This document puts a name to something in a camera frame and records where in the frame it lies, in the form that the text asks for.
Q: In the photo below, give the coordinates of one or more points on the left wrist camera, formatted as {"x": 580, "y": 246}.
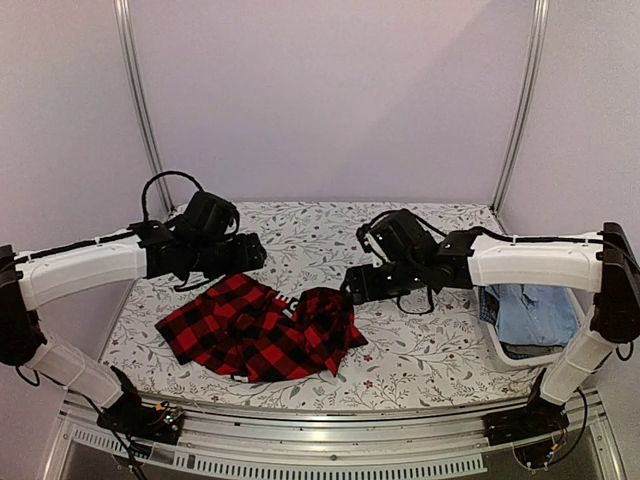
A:
{"x": 208, "y": 216}

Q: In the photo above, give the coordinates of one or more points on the dark checked shirt in basket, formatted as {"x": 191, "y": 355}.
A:
{"x": 488, "y": 306}

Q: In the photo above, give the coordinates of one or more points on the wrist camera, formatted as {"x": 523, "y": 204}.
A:
{"x": 395, "y": 235}
{"x": 208, "y": 216}

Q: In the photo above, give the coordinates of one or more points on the aluminium frame post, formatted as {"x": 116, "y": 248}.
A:
{"x": 525, "y": 100}
{"x": 125, "y": 29}

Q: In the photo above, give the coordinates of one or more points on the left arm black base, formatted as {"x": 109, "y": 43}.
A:
{"x": 162, "y": 423}

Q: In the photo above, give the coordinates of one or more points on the floral patterned table cloth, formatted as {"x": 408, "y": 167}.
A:
{"x": 413, "y": 359}

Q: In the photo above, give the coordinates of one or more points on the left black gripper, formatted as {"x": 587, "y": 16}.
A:
{"x": 248, "y": 257}

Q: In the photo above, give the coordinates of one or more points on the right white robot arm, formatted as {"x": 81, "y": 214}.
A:
{"x": 600, "y": 263}

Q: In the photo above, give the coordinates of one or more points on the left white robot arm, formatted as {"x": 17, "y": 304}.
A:
{"x": 35, "y": 279}

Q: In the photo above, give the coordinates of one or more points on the light blue collared shirt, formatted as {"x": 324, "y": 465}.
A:
{"x": 532, "y": 315}

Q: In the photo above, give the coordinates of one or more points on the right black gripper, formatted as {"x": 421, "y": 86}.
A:
{"x": 361, "y": 288}

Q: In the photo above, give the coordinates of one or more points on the right aluminium frame post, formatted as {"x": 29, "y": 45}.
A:
{"x": 525, "y": 100}

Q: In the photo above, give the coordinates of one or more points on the left aluminium frame post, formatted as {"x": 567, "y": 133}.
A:
{"x": 125, "y": 29}

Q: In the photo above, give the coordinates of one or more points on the red black plaid shirt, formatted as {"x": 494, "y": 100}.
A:
{"x": 250, "y": 332}

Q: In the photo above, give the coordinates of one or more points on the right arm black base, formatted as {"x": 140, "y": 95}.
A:
{"x": 537, "y": 417}

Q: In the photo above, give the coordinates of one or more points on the aluminium front rail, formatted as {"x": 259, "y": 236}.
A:
{"x": 232, "y": 442}

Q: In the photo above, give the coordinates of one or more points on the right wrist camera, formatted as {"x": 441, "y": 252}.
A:
{"x": 395, "y": 235}

